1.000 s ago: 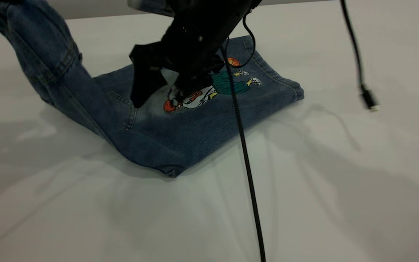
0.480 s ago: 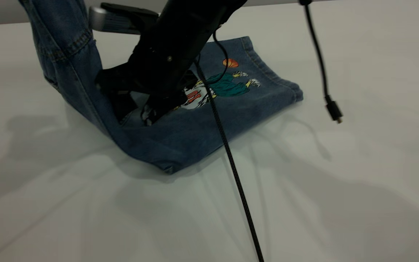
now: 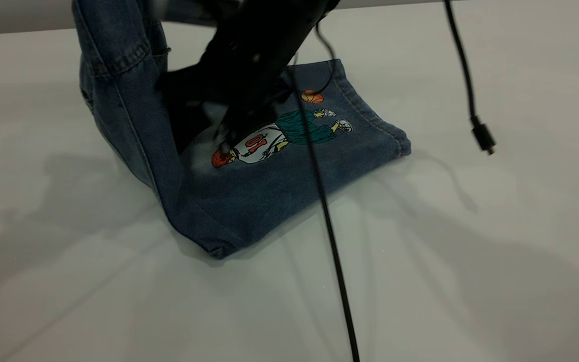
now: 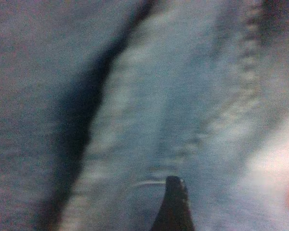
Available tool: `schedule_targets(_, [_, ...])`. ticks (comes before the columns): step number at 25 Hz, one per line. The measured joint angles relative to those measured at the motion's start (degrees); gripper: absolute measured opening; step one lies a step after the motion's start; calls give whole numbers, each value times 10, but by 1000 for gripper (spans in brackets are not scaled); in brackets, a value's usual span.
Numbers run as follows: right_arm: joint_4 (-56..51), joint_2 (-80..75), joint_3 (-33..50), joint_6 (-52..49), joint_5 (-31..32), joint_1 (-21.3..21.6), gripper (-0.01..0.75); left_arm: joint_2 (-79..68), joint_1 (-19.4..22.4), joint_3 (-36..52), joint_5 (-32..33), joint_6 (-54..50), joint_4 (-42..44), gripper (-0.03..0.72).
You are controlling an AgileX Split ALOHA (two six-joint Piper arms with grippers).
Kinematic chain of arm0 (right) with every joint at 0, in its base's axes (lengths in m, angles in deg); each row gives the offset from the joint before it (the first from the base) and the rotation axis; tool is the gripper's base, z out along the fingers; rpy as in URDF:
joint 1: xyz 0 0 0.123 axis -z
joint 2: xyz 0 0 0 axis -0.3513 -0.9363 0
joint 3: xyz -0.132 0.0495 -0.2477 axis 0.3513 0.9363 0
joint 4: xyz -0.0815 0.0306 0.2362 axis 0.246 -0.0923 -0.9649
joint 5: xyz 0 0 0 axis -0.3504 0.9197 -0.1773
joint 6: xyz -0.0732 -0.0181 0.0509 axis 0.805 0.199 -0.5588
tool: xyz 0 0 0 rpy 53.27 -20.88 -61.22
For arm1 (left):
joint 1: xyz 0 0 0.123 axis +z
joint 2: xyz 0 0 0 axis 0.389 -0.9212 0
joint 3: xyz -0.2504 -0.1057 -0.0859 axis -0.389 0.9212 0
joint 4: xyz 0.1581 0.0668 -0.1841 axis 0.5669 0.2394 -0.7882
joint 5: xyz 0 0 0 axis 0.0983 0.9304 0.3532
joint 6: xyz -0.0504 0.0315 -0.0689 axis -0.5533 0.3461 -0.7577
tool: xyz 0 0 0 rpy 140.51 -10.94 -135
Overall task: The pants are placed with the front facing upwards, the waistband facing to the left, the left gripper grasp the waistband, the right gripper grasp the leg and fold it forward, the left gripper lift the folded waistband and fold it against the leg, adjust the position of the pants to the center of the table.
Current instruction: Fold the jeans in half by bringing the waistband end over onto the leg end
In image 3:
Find long black cable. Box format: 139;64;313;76
287;50;361;362

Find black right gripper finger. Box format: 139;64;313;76
214;121;249;156

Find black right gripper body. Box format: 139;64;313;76
209;55;295;136

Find blue denim shorts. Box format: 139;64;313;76
71;0;412;260

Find black cable with loose plug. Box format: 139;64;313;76
443;0;496;155

